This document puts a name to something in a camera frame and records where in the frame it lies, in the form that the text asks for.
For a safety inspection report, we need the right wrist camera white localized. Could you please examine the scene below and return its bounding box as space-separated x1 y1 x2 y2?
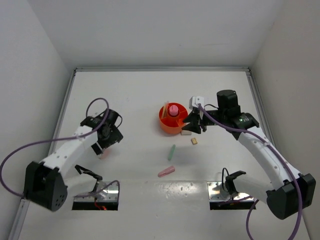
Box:
189 96 205 110

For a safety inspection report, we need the green highlighter pen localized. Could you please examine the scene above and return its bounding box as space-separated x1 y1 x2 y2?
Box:
167 144 176 161

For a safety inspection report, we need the grey eraser block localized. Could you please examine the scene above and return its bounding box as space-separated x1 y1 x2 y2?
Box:
180 130 192 136

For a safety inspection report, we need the yellow thin pen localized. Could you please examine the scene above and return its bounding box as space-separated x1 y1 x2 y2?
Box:
161 102 168 119

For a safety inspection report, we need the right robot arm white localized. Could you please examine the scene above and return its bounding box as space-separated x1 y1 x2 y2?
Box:
183 89 316 220

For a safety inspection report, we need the metal base plate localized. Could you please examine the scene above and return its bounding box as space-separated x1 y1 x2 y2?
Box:
207 181 255 203
73 180 120 203

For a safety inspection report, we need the pink highlighter pen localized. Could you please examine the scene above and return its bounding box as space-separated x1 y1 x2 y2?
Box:
157 165 176 178

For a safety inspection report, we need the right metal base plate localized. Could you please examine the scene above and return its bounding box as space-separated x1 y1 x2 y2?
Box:
207 181 255 203

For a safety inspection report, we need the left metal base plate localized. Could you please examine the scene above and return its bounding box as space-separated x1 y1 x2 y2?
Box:
73 180 120 203

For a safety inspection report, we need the red thin pen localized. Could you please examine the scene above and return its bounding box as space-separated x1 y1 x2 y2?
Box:
166 101 169 116

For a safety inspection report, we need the tan small eraser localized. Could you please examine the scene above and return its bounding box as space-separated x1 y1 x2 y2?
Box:
191 137 198 145

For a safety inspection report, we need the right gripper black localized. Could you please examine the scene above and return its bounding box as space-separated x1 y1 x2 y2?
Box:
181 109 227 134

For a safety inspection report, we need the orange round divided container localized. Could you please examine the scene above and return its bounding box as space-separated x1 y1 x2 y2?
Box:
158 102 188 135

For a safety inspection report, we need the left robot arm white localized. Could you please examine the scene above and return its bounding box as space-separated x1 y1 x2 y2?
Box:
23 109 123 212

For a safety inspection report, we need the pink capped clear tube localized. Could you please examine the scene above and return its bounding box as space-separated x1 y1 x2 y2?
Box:
168 105 179 117

